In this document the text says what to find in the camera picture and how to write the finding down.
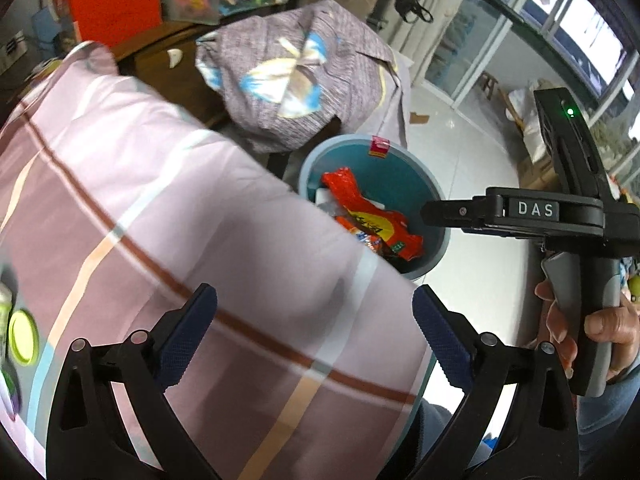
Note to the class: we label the red snack wrapper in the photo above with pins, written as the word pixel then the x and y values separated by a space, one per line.
pixel 370 220

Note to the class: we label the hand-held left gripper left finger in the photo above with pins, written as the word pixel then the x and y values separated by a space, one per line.
pixel 187 330

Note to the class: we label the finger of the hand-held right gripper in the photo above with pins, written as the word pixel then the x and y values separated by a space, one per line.
pixel 460 212

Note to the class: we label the dark wooden table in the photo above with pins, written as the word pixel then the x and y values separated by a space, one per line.
pixel 165 85

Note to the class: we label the person's right hand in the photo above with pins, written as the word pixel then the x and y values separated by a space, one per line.
pixel 622 330

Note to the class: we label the wooden stool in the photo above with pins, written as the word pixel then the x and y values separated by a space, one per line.
pixel 495 90

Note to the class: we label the glass door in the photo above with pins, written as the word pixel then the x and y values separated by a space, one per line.
pixel 475 45

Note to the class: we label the cardboard scrap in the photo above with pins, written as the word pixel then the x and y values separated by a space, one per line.
pixel 419 119

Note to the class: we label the teal trash bin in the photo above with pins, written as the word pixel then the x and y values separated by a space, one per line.
pixel 400 180

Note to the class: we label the brown cardboard box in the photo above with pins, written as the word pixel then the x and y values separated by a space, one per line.
pixel 537 172

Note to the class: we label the small white scrap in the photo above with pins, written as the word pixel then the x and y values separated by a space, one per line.
pixel 176 58

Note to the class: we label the grey printed cloth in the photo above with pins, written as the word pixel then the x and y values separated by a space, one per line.
pixel 325 35

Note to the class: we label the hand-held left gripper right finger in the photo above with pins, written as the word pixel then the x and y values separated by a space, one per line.
pixel 440 335

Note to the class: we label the white plastic bag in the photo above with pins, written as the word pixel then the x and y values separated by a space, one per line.
pixel 532 125

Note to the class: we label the pink plaid bedsheet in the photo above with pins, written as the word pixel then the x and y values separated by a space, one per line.
pixel 150 185

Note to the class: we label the green round lid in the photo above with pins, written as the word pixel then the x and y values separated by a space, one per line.
pixel 23 337

